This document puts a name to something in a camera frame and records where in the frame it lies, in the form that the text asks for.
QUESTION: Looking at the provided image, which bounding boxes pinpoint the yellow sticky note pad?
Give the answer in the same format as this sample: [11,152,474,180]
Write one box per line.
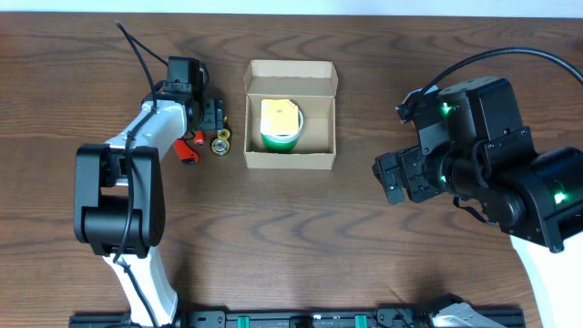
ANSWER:
[260,99,300,135]

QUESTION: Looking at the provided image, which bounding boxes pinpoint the short orange utility knife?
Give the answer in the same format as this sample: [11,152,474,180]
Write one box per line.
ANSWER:
[193,130,205,147]

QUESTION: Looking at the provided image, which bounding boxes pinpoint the green tape roll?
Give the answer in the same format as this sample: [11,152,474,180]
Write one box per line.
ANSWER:
[260,103,304,153]

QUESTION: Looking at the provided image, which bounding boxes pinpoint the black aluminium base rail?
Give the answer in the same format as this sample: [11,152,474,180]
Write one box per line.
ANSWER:
[68,293,527,328]

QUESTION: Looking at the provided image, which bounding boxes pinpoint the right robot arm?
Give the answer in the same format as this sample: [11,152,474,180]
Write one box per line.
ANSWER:
[373,77,582,327]

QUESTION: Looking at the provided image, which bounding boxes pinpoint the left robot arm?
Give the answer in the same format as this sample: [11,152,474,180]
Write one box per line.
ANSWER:
[68,56,226,327]

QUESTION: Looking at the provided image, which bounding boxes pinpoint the brown cardboard box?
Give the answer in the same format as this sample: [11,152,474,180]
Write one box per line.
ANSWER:
[243,59,338,170]

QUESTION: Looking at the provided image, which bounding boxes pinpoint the long orange utility knife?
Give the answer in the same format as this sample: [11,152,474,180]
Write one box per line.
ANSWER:
[173,139,199,165]

